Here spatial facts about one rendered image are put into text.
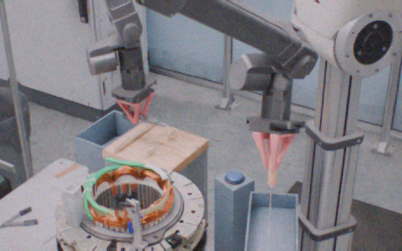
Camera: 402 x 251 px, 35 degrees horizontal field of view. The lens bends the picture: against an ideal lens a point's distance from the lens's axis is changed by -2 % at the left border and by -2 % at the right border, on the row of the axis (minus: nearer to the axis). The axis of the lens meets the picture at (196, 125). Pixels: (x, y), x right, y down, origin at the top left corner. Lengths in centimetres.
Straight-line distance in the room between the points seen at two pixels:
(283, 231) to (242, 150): 219
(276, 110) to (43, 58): 285
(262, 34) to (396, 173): 250
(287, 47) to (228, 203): 55
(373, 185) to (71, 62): 181
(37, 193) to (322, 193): 89
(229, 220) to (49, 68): 253
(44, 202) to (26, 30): 213
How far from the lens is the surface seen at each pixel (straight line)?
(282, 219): 148
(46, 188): 204
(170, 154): 162
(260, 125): 125
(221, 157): 355
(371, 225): 315
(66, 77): 390
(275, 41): 115
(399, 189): 344
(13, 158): 303
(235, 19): 107
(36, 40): 396
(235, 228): 162
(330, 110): 146
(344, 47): 131
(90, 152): 171
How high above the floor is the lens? 195
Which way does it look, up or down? 30 degrees down
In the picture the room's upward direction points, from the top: 1 degrees counter-clockwise
